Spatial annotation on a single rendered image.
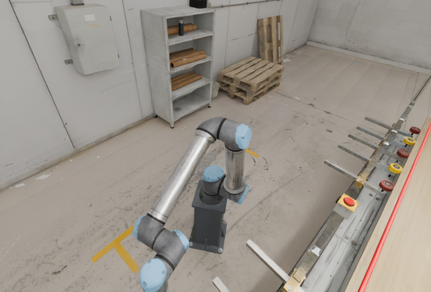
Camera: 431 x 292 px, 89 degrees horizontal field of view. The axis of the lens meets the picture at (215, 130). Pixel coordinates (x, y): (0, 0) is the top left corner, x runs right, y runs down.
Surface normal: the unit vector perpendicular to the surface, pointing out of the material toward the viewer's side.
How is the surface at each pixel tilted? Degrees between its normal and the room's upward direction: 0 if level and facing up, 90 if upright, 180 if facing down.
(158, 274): 5
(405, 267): 0
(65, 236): 0
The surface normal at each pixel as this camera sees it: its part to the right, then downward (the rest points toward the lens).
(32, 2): 0.76, 0.43
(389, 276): 0.06, -0.80
